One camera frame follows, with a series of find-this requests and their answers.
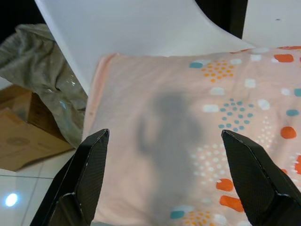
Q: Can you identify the white plastic chair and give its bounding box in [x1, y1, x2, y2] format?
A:
[34, 0, 257, 96]

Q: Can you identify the pink pillow with coloured dots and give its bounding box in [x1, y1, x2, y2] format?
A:
[82, 46, 301, 226]

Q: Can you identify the grey crumpled plastic bag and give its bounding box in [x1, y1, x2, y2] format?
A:
[0, 23, 89, 149]

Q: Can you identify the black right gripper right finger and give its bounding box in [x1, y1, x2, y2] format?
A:
[221, 129, 301, 226]

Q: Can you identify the brown cardboard box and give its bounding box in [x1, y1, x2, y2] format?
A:
[0, 84, 74, 172]

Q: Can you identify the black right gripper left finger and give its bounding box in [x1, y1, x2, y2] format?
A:
[30, 128, 110, 226]

